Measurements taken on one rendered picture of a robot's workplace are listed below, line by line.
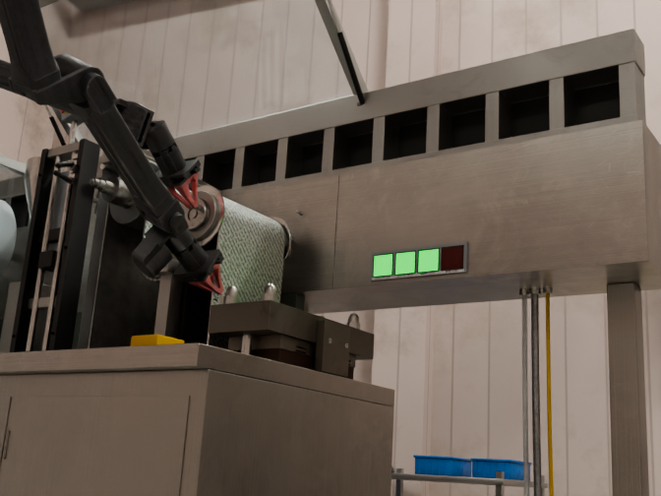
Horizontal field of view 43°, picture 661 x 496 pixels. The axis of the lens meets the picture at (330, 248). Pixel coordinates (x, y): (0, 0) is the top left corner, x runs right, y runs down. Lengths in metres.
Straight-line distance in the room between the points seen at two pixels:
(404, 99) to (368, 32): 3.45
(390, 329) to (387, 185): 2.65
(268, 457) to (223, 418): 0.14
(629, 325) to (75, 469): 1.16
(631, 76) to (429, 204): 0.52
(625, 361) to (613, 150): 0.44
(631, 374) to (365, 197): 0.74
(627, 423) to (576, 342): 2.67
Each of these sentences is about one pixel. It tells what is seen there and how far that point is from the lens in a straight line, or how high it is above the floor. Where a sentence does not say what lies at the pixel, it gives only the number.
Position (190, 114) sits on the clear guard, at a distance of 2.55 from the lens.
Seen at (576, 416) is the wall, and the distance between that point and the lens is 4.49.
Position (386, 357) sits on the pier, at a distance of 4.63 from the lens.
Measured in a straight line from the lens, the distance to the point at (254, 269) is 1.96.
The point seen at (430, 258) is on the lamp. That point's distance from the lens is 1.92.
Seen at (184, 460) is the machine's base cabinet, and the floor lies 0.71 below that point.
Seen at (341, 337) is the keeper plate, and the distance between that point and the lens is 1.85.
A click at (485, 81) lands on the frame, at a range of 2.03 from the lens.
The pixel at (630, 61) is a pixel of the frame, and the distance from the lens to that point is 1.92.
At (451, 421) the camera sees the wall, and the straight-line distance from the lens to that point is 4.62.
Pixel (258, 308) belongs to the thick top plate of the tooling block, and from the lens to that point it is 1.70.
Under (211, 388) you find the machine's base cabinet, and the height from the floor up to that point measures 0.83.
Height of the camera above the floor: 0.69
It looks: 15 degrees up
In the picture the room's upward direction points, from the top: 4 degrees clockwise
